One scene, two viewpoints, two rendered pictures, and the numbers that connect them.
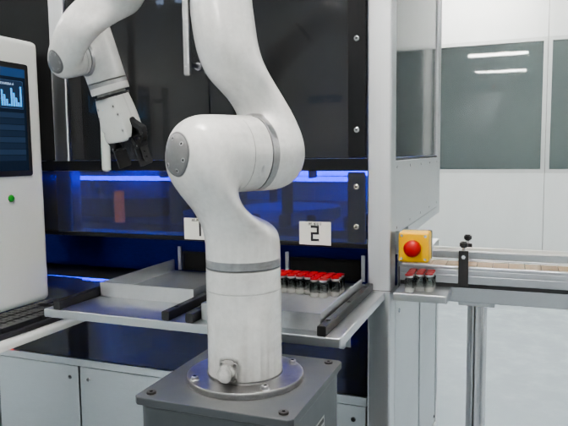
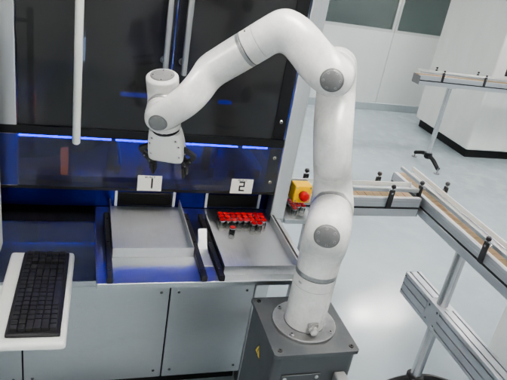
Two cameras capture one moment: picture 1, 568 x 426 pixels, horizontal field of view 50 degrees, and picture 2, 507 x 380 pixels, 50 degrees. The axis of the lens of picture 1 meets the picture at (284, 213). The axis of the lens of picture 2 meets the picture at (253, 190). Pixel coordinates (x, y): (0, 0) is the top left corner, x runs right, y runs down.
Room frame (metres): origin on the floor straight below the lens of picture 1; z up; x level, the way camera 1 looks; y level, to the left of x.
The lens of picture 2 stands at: (0.10, 1.08, 1.87)
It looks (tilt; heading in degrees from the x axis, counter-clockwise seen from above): 25 degrees down; 320
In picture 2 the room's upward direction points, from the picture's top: 10 degrees clockwise
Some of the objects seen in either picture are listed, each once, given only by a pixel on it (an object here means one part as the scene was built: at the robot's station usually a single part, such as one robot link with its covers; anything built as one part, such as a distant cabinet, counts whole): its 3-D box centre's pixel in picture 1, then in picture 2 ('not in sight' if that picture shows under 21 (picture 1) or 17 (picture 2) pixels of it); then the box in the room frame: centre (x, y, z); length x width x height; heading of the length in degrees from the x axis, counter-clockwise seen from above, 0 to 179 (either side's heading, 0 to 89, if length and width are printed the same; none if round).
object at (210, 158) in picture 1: (225, 192); (324, 240); (0.94, 0.09, 1.16); 0.19 x 0.12 x 0.24; 132
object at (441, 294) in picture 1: (423, 292); (293, 212); (1.50, -0.35, 0.87); 0.14 x 0.13 x 0.02; 159
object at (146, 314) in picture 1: (228, 299); (199, 243); (1.44, 0.14, 0.87); 0.70 x 0.48 x 0.02; 69
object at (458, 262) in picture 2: not in sight; (436, 320); (1.05, -0.92, 0.46); 0.09 x 0.09 x 0.77; 69
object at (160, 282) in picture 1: (182, 278); (149, 225); (1.57, 0.27, 0.90); 0.34 x 0.26 x 0.04; 159
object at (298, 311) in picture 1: (288, 297); (250, 242); (1.35, -0.01, 0.90); 0.34 x 0.26 x 0.04; 159
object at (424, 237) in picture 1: (415, 245); (299, 190); (1.47, -0.32, 0.99); 0.08 x 0.07 x 0.07; 159
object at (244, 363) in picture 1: (244, 321); (309, 297); (0.96, 0.07, 0.95); 0.19 x 0.19 x 0.18
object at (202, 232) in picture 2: not in sight; (205, 246); (1.36, 0.17, 0.91); 0.14 x 0.03 x 0.06; 160
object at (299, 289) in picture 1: (303, 284); (242, 225); (1.45, -0.05, 0.91); 0.18 x 0.02 x 0.05; 69
